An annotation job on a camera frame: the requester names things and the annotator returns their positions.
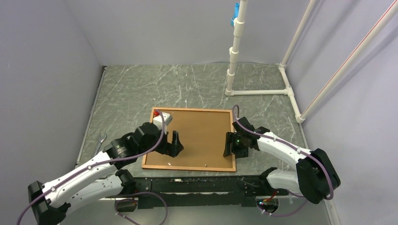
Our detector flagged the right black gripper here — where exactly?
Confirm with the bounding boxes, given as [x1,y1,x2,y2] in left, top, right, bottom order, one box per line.
[223,132,248,158]

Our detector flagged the wooden picture frame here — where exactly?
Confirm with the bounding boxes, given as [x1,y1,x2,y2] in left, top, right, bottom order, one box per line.
[141,107,237,173]

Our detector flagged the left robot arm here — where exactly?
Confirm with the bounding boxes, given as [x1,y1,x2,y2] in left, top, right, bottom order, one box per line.
[28,122,184,225]

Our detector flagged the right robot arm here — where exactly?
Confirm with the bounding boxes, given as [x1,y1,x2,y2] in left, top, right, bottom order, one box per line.
[223,117,341,204]

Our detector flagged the silver wrench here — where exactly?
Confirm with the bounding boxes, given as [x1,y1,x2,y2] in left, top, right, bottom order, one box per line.
[94,133,107,156]

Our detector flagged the white pvc pipe stand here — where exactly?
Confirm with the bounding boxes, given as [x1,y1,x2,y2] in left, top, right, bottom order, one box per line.
[224,0,398,124]

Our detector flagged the blue clip on pipe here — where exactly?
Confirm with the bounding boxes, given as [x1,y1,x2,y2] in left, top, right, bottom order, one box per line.
[230,3,240,27]

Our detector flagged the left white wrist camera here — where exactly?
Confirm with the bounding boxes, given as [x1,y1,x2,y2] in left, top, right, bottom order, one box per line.
[152,111,173,132]

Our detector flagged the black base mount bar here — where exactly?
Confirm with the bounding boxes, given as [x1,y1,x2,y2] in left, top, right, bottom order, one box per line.
[115,175,288,209]

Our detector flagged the aluminium rail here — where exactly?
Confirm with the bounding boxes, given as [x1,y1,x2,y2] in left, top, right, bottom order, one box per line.
[62,192,340,225]

